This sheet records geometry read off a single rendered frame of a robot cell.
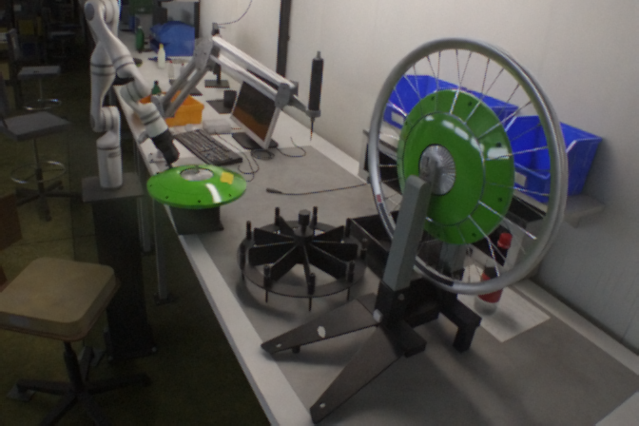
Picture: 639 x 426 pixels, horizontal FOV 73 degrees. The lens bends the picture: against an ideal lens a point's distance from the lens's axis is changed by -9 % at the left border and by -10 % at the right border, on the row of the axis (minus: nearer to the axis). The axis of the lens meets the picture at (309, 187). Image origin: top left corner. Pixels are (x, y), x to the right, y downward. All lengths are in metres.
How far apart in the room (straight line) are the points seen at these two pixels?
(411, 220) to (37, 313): 1.29
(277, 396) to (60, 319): 0.93
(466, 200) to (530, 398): 0.48
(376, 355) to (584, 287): 0.73
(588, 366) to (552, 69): 0.82
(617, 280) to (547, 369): 0.36
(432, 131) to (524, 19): 0.72
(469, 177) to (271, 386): 0.58
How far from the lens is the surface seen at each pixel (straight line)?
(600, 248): 1.47
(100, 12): 1.78
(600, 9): 1.45
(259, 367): 1.07
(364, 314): 1.11
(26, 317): 1.79
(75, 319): 1.72
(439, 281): 1.06
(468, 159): 0.91
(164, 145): 1.74
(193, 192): 1.42
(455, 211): 0.95
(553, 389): 1.22
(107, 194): 1.99
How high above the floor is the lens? 1.68
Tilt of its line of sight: 24 degrees down
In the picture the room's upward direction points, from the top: 5 degrees clockwise
